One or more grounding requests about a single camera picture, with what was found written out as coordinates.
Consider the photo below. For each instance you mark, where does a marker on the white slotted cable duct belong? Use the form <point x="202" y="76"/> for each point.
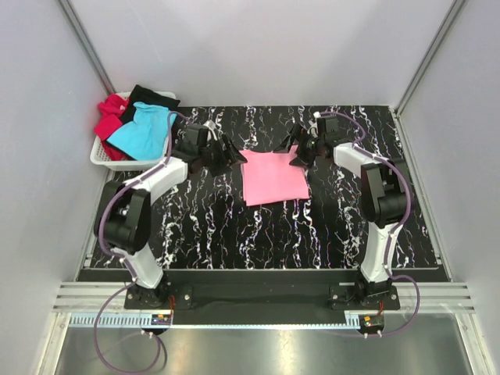
<point x="113" y="320"/>

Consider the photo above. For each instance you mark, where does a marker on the aluminium frame rail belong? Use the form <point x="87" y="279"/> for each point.
<point x="432" y="297"/>

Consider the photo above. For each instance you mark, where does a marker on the red t shirt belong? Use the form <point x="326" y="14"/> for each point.
<point x="110" y="109"/>

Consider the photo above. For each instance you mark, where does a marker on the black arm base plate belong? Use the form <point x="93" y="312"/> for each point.
<point x="231" y="314"/>

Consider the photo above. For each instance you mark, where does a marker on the pink t shirt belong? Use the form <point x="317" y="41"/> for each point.
<point x="268" y="178"/>

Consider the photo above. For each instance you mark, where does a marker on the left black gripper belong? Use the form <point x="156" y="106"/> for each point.
<point x="231" y="156"/>

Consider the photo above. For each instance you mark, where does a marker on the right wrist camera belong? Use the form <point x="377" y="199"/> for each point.
<point x="313" y="123"/>

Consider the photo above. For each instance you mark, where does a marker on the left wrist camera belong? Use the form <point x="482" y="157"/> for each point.
<point x="212" y="131"/>

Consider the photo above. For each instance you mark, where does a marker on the control board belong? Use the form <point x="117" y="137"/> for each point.
<point x="161" y="319"/>
<point x="372" y="321"/>

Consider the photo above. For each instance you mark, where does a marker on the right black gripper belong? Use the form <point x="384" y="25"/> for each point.
<point x="301" y="160"/>

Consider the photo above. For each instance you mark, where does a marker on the left control board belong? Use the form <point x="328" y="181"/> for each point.
<point x="161" y="319"/>

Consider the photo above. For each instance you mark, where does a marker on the right control board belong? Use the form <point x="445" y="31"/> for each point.
<point x="372" y="321"/>

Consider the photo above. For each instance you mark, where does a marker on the black t shirt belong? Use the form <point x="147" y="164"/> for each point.
<point x="149" y="97"/>

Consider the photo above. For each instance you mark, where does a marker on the cyan t shirt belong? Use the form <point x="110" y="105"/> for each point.
<point x="143" y="138"/>

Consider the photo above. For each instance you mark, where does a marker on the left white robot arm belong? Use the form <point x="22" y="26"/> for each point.
<point x="123" y="224"/>

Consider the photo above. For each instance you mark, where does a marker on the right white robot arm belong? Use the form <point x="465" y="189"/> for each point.
<point x="386" y="195"/>

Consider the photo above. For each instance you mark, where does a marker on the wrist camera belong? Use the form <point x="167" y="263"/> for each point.
<point x="212" y="131"/>
<point x="313" y="123"/>

